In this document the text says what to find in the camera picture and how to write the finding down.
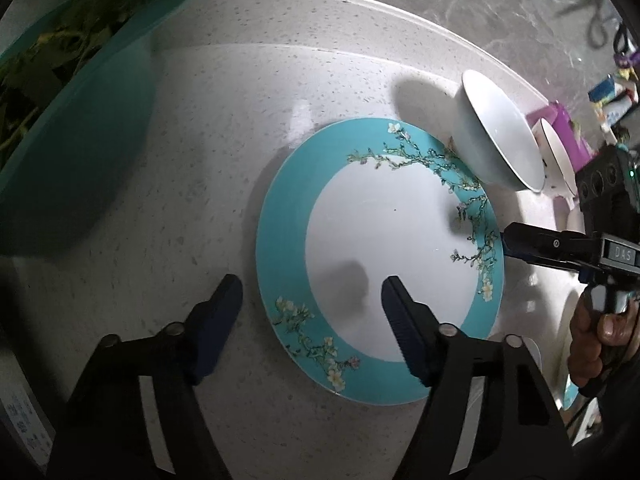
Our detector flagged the teal floral plate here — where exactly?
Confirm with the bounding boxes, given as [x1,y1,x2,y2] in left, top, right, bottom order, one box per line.
[256,117,505,406]

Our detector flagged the blue container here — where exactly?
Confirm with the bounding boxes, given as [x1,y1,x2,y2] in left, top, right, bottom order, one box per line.
[589,74,621,103]

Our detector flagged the teal plastic basin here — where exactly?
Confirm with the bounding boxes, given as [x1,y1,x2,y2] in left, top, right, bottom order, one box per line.
[0,0,196,256]

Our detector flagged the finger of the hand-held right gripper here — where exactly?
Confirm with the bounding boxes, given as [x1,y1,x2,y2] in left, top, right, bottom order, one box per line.
[501,222,601,271]

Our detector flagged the plain white bowl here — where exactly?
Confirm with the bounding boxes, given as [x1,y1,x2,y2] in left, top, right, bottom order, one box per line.
[448,69,547,193]

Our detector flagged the green leafy vegetables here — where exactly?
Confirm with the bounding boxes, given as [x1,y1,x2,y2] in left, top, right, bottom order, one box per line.
[0,0,198,171]

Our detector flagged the white printed panel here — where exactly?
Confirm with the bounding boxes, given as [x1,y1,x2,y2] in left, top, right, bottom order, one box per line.
[0,387,57,463]

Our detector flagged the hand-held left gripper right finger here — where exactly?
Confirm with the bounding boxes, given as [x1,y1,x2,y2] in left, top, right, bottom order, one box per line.
[381,275,576,480]

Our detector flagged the person's right hand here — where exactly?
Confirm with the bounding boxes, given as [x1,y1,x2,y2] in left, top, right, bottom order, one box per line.
[567,290,640,391]

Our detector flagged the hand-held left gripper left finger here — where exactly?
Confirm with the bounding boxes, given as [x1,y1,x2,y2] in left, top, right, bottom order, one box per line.
[47,274,244,480]

